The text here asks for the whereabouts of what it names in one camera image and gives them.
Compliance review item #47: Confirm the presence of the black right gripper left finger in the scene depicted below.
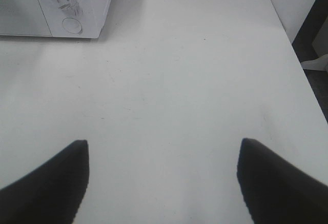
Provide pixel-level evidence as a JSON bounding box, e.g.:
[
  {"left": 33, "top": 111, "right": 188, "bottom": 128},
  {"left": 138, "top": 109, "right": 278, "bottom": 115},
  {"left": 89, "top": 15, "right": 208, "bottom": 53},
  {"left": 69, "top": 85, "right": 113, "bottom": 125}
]
[{"left": 1, "top": 140, "right": 90, "bottom": 223}]

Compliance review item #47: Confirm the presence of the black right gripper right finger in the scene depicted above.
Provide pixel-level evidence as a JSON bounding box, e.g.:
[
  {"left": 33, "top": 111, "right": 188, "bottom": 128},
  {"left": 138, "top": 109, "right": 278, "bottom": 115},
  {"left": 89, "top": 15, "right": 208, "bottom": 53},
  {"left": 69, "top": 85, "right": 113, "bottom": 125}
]
[{"left": 237, "top": 138, "right": 327, "bottom": 223}]

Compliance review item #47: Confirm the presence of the round white door button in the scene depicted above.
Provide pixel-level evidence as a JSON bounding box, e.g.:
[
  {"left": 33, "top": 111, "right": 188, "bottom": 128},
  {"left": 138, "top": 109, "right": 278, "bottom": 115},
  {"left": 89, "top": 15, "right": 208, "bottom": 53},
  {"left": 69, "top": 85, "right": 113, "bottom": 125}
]
[{"left": 62, "top": 18, "right": 83, "bottom": 34}]

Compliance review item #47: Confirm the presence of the white microwave door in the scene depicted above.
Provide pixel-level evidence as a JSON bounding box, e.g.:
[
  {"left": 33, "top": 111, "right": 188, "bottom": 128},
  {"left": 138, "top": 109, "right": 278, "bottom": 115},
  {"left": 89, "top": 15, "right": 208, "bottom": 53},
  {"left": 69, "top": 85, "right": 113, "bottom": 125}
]
[{"left": 1, "top": 0, "right": 51, "bottom": 36}]

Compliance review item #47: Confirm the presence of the white microwave oven body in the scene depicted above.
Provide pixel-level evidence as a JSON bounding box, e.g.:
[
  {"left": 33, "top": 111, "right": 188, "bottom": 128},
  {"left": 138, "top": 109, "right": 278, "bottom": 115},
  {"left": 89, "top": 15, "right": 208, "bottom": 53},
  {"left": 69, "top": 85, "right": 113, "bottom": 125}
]
[{"left": 38, "top": 0, "right": 111, "bottom": 38}]

